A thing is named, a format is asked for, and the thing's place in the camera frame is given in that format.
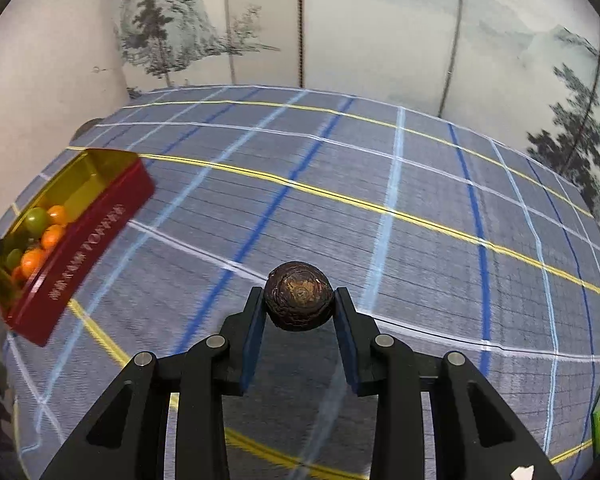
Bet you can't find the blue checked tablecloth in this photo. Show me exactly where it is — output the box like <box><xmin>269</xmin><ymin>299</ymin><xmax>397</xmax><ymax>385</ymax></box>
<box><xmin>0</xmin><ymin>85</ymin><xmax>600</xmax><ymax>480</ymax></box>

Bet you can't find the landscape painted folding screen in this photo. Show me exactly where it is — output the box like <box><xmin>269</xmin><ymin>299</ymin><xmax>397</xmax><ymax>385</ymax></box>
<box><xmin>107</xmin><ymin>0</ymin><xmax>600</xmax><ymax>241</ymax></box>

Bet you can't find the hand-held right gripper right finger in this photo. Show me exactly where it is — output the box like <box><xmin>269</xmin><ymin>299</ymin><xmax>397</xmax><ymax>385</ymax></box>
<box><xmin>334</xmin><ymin>287</ymin><xmax>561</xmax><ymax>480</ymax></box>

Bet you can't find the red and gold tin box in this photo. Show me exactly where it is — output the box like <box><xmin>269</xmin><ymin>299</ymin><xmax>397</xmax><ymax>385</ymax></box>
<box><xmin>0</xmin><ymin>148</ymin><xmax>157</xmax><ymax>348</ymax></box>

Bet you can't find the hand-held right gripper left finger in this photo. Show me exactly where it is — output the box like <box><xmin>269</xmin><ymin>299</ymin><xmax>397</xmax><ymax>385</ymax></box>
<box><xmin>40</xmin><ymin>286</ymin><xmax>267</xmax><ymax>480</ymax></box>

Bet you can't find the brown water chestnut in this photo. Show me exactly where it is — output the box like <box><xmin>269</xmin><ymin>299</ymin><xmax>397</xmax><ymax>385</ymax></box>
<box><xmin>263</xmin><ymin>261</ymin><xmax>336</xmax><ymax>332</ymax></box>

